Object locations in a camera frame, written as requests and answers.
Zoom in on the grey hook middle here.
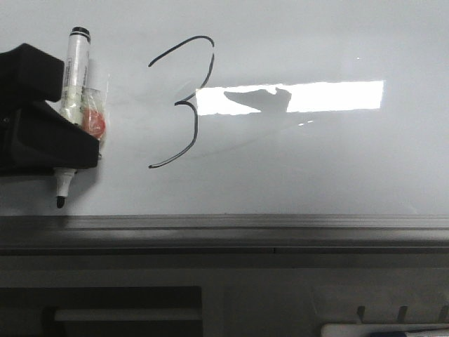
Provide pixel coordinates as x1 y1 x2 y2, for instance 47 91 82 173
396 305 408 324

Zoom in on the red magnet taped to marker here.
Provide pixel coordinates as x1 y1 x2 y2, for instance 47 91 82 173
81 58 110 161

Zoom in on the white black whiteboard marker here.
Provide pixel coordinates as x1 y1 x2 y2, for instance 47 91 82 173
54 26 91 209

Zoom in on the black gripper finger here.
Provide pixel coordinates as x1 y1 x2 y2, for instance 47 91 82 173
1 44 65 109
1 102 99 173

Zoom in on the white tray below whiteboard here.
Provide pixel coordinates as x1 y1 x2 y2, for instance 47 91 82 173
320 323 448 336

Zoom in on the grey hook left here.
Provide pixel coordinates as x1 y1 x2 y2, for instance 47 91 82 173
356 305 366 324

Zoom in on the white whiteboard with aluminium frame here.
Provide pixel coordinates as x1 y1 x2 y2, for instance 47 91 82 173
1 1 448 253

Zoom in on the grey hook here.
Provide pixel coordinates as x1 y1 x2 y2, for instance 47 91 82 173
356 305 366 324
396 305 408 324

